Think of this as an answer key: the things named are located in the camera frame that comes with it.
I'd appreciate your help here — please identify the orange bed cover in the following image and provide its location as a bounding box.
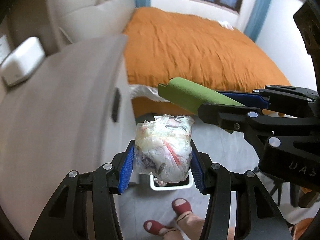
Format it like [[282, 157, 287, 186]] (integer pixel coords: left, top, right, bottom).
[[124, 7, 289, 117]]

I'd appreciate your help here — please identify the white fringed bed sheet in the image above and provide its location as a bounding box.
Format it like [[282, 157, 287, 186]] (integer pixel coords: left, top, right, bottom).
[[129, 84, 169, 102]]

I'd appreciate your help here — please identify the beige padded headboard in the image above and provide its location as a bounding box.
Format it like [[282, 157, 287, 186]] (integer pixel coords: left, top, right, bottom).
[[7, 0, 136, 55]]

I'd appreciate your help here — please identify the white trash bin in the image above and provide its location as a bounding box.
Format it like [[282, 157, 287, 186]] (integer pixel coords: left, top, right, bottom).
[[149, 169, 194, 192]]

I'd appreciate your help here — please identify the white tissue box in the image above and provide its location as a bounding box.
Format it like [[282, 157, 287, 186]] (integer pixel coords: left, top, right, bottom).
[[1, 36, 46, 87]]

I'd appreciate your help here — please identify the clear plastic bag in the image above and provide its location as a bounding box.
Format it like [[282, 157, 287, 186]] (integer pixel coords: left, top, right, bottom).
[[133, 114, 194, 183]]

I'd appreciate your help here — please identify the red slipper foot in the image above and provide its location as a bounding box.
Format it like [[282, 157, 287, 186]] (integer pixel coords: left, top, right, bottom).
[[143, 220, 171, 236], [171, 198, 192, 217]]

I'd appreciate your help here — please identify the grey nightstand cabinet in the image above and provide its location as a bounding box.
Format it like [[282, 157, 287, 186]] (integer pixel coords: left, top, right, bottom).
[[1, 35, 136, 239]]

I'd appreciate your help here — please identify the blue curtain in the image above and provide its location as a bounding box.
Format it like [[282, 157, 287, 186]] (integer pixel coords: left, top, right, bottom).
[[244, 0, 271, 42]]

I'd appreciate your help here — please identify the green foam tube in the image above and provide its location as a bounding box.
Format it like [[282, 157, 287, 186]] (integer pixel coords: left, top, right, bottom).
[[157, 76, 245, 134]]

